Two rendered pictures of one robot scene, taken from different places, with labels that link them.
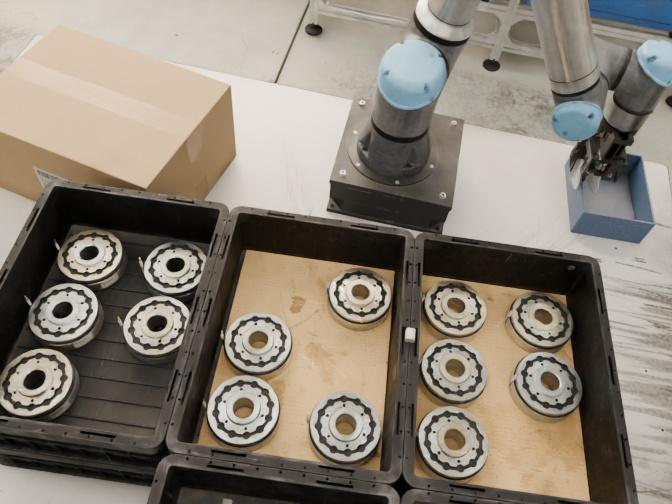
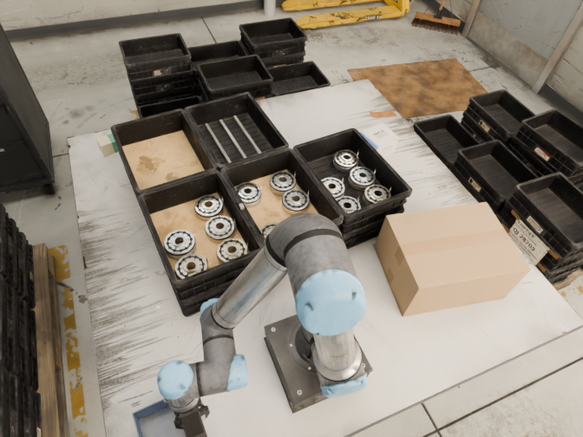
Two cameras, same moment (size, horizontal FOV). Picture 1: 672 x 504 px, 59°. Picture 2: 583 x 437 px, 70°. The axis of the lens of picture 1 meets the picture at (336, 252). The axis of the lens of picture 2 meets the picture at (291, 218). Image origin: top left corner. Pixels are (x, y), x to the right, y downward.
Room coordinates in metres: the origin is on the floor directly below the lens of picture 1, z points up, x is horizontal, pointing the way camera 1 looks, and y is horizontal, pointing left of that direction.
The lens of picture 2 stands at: (1.27, -0.47, 2.02)
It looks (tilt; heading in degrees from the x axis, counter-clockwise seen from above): 51 degrees down; 147
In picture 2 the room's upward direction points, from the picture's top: 6 degrees clockwise
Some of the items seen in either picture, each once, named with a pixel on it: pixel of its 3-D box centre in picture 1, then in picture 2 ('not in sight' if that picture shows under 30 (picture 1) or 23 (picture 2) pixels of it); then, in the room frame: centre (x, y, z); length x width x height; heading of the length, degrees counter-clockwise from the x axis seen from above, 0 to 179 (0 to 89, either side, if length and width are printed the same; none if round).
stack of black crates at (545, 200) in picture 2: not in sight; (542, 234); (0.79, 1.38, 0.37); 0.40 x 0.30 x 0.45; 174
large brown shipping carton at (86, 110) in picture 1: (110, 136); (445, 257); (0.83, 0.48, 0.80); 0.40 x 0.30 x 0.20; 74
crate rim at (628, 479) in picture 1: (510, 359); (199, 223); (0.40, -0.27, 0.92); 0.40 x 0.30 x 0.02; 0
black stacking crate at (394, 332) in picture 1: (303, 345); (279, 204); (0.40, 0.03, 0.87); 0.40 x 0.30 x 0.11; 0
